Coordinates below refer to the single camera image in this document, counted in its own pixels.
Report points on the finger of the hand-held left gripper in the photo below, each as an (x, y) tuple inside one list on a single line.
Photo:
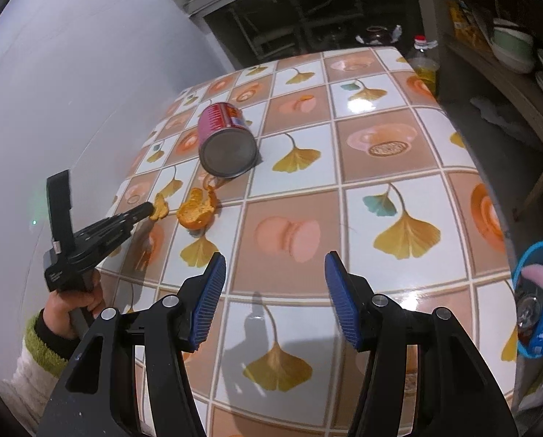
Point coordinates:
[(121, 218), (112, 243)]

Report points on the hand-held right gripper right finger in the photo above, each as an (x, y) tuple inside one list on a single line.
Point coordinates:
[(342, 305)]

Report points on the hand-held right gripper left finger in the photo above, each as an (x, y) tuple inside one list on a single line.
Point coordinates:
[(205, 305)]

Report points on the small orange peel piece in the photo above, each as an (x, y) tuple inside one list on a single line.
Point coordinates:
[(160, 207)]

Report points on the large orange peel piece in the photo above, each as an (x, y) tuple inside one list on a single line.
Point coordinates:
[(196, 211)]

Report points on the red drink can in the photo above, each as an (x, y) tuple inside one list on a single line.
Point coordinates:
[(226, 150)]

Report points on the blue plastic basket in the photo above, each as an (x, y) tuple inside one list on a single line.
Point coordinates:
[(520, 346)]

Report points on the person's left forearm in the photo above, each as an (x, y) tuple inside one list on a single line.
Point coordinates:
[(39, 373)]

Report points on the person's left hand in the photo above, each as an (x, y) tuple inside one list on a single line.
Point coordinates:
[(66, 314)]

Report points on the ginkgo patterned tablecloth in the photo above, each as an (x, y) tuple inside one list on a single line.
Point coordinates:
[(344, 182)]

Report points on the wooden support leg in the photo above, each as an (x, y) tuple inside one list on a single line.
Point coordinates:
[(533, 189)]

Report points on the crumpled white cloth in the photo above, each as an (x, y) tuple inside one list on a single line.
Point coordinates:
[(497, 114)]

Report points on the cooking oil bottle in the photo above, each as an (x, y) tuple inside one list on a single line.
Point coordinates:
[(426, 70)]

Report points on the concrete shelf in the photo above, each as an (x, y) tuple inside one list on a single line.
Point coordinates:
[(517, 100)]

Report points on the dark ceramic jar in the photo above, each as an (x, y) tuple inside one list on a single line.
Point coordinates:
[(377, 35)]

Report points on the yellow snack packet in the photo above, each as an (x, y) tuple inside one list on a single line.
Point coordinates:
[(467, 25)]

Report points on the stack of green bowls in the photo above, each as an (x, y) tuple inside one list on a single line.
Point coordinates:
[(513, 48)]

